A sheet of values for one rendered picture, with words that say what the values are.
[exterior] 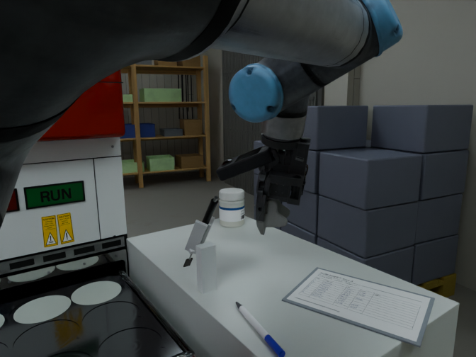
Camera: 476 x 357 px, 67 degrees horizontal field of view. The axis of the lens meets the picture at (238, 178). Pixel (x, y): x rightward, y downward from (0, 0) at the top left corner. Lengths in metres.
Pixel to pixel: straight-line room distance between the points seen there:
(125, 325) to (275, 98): 0.49
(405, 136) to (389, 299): 1.83
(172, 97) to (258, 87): 5.61
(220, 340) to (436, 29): 2.82
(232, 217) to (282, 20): 0.76
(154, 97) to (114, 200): 5.13
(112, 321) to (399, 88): 2.89
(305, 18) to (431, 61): 2.85
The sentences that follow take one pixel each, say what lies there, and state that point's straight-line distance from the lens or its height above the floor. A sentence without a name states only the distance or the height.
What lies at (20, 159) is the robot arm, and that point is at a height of 1.26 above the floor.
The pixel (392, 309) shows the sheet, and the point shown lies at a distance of 0.65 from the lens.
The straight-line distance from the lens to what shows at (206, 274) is 0.64.
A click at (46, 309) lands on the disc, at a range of 0.83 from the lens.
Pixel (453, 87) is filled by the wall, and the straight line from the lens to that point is 2.98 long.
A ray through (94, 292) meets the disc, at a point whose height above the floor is 0.90.
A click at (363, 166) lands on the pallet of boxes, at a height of 0.96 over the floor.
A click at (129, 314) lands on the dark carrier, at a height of 0.90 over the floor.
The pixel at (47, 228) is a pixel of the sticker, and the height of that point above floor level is 1.03.
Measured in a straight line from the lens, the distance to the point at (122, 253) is 0.94.
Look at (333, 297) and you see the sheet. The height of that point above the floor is 0.97.
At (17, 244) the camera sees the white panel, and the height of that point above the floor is 1.00.
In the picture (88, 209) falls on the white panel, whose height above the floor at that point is 1.05.
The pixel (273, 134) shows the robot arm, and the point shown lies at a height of 1.24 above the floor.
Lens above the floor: 1.29
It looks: 11 degrees down
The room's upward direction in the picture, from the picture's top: 1 degrees counter-clockwise
